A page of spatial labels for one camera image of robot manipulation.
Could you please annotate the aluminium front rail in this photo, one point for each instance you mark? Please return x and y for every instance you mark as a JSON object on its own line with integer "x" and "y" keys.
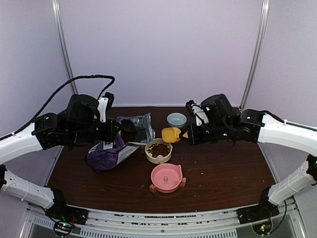
{"x": 211, "y": 224}

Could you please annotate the pink pet bowl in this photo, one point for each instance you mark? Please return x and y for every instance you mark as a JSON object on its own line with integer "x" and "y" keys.
{"x": 167, "y": 178}

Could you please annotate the purple puppy food bag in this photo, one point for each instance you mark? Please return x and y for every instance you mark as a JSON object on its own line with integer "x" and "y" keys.
{"x": 105, "y": 155}

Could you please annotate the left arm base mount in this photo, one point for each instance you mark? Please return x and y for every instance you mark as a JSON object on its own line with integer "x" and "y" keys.
{"x": 64, "y": 217}

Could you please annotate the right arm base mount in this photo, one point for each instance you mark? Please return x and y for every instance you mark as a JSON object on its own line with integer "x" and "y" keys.
{"x": 259, "y": 215}

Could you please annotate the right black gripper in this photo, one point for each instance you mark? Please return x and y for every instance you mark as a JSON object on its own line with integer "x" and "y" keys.
{"x": 193, "y": 137}

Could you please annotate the left aluminium frame post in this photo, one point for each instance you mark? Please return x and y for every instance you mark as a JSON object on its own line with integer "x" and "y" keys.
{"x": 61, "y": 36}

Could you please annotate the brown kibble in cream bowl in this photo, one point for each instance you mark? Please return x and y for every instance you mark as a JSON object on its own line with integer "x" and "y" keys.
{"x": 158, "y": 149}

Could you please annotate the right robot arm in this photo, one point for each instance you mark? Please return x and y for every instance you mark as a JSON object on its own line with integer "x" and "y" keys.
{"x": 216, "y": 120}

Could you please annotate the right aluminium frame post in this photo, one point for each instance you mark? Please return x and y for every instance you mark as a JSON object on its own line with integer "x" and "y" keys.
{"x": 257, "y": 52}

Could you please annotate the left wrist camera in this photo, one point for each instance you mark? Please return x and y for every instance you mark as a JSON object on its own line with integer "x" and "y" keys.
{"x": 105, "y": 104}

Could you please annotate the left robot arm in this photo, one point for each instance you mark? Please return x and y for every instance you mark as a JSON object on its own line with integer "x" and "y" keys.
{"x": 83, "y": 121}

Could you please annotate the aluminium frame post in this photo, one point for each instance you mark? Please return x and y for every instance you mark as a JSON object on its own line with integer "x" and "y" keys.
{"x": 61, "y": 36}
{"x": 257, "y": 52}

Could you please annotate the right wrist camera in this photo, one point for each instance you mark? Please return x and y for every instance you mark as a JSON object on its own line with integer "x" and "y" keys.
{"x": 196, "y": 111}

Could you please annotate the yellow plastic scoop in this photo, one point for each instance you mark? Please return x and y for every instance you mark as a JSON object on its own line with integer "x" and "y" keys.
{"x": 170, "y": 134}

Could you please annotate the light blue ceramic bowl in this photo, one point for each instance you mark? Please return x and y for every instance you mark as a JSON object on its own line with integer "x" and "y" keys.
{"x": 176, "y": 120}

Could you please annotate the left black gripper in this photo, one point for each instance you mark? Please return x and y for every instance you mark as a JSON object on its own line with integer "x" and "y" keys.
{"x": 110, "y": 133}

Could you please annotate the cream pet bowl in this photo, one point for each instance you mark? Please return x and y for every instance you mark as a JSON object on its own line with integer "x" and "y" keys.
{"x": 159, "y": 159}

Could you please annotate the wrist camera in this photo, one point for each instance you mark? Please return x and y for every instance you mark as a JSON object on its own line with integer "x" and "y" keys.
{"x": 196, "y": 111}
{"x": 105, "y": 104}

